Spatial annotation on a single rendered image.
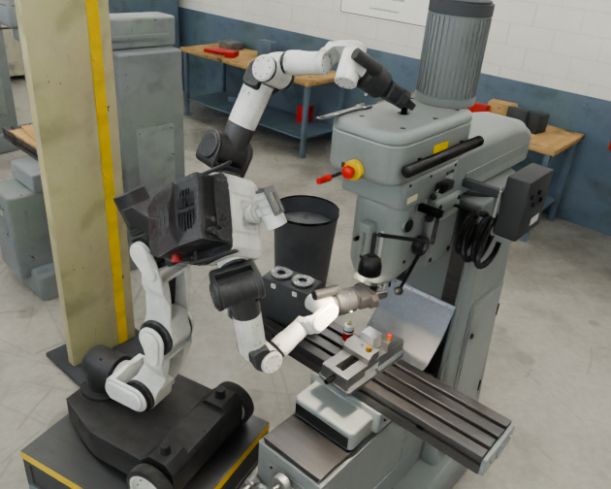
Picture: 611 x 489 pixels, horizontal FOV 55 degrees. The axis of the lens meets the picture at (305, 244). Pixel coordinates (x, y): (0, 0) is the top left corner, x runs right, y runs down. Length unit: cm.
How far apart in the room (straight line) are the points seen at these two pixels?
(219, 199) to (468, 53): 89
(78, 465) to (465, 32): 216
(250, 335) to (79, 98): 170
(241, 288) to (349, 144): 53
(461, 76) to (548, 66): 420
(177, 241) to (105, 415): 109
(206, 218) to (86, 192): 165
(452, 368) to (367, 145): 126
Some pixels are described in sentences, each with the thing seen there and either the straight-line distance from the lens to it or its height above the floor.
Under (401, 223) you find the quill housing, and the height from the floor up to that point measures 156.
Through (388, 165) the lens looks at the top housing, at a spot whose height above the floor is 180.
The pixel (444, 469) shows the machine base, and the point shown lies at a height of 19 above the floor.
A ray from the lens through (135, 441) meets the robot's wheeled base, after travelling 250.
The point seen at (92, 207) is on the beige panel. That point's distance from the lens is 332.
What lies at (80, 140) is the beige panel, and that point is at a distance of 317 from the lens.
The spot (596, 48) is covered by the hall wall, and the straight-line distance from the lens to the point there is 602.
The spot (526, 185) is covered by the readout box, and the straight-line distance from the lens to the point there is 197.
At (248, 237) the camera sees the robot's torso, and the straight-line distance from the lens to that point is 179.
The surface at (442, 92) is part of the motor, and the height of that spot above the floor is 194.
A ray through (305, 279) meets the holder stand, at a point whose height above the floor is 111.
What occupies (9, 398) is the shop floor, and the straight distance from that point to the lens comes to 369.
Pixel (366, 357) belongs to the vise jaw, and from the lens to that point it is 219.
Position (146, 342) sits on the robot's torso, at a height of 102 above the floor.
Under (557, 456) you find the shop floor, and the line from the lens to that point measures 358.
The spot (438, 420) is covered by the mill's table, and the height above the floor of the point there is 90.
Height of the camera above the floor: 237
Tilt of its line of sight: 28 degrees down
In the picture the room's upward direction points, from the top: 5 degrees clockwise
